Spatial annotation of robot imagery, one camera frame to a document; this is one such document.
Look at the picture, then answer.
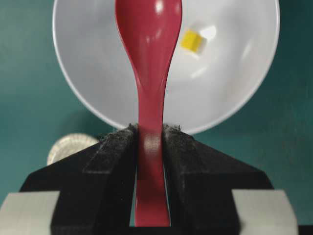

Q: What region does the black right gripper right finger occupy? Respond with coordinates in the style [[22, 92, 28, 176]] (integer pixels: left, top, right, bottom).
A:
[[163, 125, 299, 235]]

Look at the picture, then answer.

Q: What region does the red plastic spoon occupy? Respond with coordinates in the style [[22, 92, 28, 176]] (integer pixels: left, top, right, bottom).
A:
[[115, 0, 182, 227]]

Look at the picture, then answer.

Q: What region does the crackle-glaze spoon rest dish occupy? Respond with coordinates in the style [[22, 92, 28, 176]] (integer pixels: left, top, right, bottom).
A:
[[47, 133, 99, 165]]

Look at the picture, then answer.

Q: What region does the white round bowl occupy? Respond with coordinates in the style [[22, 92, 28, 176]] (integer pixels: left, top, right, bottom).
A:
[[52, 0, 280, 134]]

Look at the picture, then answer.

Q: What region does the yellow hexagonal prism block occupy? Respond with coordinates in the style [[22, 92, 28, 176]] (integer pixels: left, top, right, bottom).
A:
[[180, 29, 204, 53]]

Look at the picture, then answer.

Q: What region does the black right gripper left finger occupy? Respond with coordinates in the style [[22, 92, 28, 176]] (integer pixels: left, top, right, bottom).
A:
[[0, 125, 138, 235]]

